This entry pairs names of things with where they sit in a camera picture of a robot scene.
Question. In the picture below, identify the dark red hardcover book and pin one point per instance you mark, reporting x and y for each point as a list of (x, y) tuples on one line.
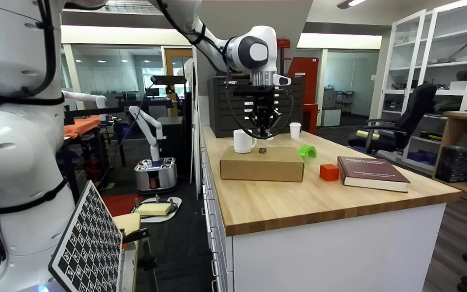
[(371, 171)]

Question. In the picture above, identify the white drawer table base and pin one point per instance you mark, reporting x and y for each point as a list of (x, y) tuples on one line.
[(330, 253)]

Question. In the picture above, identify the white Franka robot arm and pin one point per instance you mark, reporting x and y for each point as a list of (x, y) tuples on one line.
[(22, 135)]

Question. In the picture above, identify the yellow sponge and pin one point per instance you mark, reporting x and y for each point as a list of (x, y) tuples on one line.
[(154, 209)]

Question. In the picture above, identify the wooden shelf desk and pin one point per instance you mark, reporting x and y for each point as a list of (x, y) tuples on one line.
[(460, 135)]

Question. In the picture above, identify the orange block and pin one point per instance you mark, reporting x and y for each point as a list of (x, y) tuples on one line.
[(329, 172)]

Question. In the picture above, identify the white mobile robot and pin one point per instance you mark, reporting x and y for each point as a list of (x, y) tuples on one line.
[(154, 172)]

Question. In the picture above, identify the white floor tray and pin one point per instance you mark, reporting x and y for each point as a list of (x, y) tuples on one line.
[(175, 205)]

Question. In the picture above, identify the black drawer tool chest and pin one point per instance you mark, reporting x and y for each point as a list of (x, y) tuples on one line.
[(222, 107)]

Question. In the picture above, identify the white open shelving unit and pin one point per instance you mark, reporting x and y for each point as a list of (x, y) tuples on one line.
[(432, 49)]

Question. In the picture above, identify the black white calibration checkerboard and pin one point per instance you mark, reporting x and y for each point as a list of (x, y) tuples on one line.
[(84, 248)]

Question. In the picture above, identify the green curved plastic piece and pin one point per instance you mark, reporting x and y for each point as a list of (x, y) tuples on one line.
[(306, 153)]

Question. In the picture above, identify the red cabinet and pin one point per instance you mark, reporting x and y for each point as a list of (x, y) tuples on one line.
[(304, 81)]

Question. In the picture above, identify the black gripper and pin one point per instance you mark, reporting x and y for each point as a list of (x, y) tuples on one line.
[(264, 98)]

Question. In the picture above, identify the white ceramic mug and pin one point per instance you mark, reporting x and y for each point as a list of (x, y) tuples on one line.
[(241, 140)]

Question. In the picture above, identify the black office chair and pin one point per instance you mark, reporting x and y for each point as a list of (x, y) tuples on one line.
[(405, 115)]

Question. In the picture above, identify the brown cardboard box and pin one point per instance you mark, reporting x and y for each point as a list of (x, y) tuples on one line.
[(259, 166)]

